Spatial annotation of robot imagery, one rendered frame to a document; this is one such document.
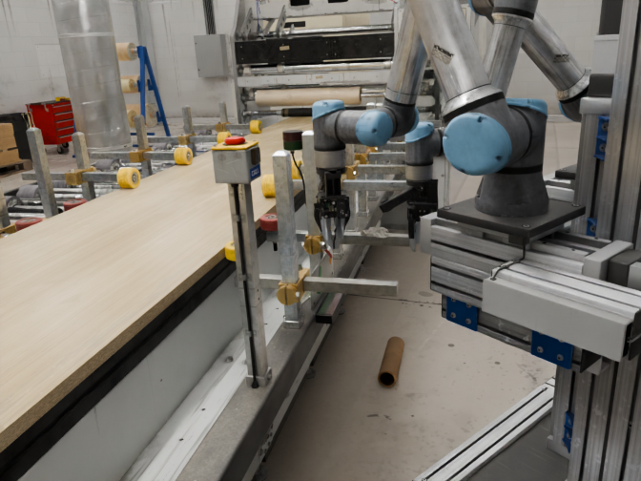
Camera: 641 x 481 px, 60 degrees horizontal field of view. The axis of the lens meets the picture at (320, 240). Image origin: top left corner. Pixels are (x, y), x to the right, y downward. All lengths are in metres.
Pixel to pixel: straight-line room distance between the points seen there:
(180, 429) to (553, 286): 0.82
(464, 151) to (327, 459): 1.37
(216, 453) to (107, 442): 0.21
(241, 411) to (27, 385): 0.40
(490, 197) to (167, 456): 0.85
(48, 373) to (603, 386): 1.16
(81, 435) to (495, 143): 0.88
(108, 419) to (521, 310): 0.79
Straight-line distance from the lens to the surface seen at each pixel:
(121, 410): 1.18
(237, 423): 1.15
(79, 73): 5.58
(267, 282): 1.47
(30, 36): 10.72
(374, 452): 2.14
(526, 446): 1.90
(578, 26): 10.32
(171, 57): 12.58
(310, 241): 1.59
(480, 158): 1.05
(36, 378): 1.04
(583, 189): 1.38
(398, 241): 1.61
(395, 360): 2.51
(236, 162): 1.05
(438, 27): 1.09
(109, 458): 1.18
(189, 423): 1.31
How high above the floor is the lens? 1.38
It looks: 19 degrees down
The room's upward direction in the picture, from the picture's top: 3 degrees counter-clockwise
